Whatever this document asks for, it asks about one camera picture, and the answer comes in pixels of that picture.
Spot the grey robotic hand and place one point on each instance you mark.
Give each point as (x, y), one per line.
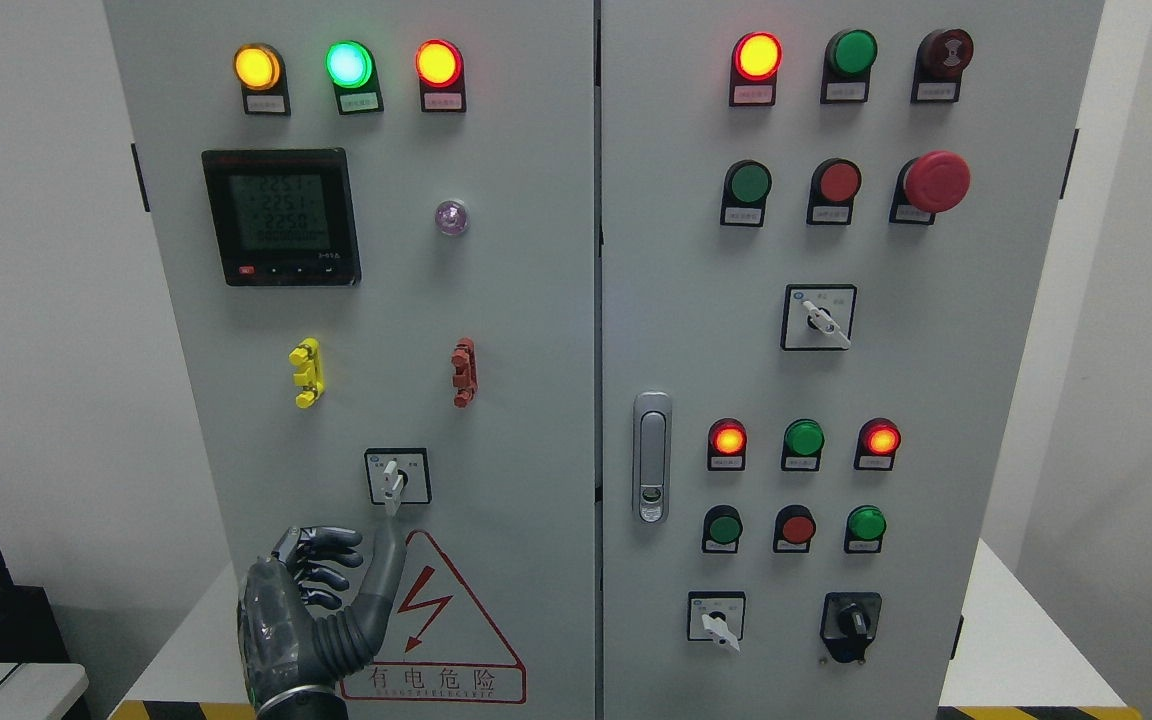
(292, 627)

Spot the white rotary switch door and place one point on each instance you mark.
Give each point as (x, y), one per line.
(398, 477)

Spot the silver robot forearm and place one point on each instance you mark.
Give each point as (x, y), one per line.
(305, 702)

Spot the red electric hazard warning sticker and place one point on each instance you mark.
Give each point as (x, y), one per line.
(441, 645)

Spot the white side table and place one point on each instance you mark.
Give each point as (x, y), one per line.
(41, 691)

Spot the yellow terminal clip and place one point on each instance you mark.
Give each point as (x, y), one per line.
(307, 372)

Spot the red terminal clip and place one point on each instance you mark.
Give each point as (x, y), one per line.
(464, 376)

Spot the black digital power meter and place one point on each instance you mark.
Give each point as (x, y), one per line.
(283, 217)

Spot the grey left cabinet door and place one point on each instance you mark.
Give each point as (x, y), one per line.
(512, 474)

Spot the grey cabinet door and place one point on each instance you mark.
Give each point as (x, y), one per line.
(694, 309)
(512, 474)

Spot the green push button lower left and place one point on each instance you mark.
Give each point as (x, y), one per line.
(721, 529)

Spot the green push button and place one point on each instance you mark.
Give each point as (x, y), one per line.
(745, 190)
(865, 528)
(721, 529)

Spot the clear round light bulb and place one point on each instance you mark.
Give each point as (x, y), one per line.
(451, 218)

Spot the red lit lamp lower left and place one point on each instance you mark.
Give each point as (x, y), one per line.
(727, 442)

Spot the red lit lamp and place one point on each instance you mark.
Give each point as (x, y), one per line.
(755, 61)
(727, 442)
(878, 441)

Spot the red push button lower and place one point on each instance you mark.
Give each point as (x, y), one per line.
(794, 529)

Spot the red push button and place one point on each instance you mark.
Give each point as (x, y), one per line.
(835, 184)
(794, 529)

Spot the green lamp lower middle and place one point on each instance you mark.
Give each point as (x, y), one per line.
(803, 443)

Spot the yellow indicator lamp top left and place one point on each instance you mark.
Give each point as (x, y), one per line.
(260, 71)

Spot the green lit indicator lamp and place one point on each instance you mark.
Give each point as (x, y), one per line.
(355, 78)

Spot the green push button lower right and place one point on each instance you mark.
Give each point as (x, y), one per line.
(865, 528)

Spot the red lit lamp left door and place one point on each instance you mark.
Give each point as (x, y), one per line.
(441, 71)

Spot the red lit lamp lower right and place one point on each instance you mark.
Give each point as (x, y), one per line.
(878, 441)

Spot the green push button upper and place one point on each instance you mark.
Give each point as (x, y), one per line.
(745, 190)

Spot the grey right cabinet door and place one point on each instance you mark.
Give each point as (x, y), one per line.
(694, 309)

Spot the red push button upper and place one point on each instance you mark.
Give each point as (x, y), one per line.
(835, 184)

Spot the red lit lamp right top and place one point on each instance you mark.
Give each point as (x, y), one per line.
(755, 61)

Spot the green lamp right top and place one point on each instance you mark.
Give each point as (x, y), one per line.
(847, 61)

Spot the red emergency stop mushroom button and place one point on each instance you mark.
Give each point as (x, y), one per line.
(936, 181)

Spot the dark red buzzer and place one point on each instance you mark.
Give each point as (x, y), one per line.
(941, 59)

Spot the white rotary switch right lower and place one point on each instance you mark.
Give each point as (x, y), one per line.
(716, 617)

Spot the white rotary switch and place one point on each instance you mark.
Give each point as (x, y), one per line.
(818, 317)
(716, 617)

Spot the silver door latch handle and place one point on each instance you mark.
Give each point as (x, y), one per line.
(652, 452)

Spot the black rotary selector switch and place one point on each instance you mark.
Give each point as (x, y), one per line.
(849, 624)

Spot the white rotary switch right upper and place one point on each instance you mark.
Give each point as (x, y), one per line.
(818, 317)

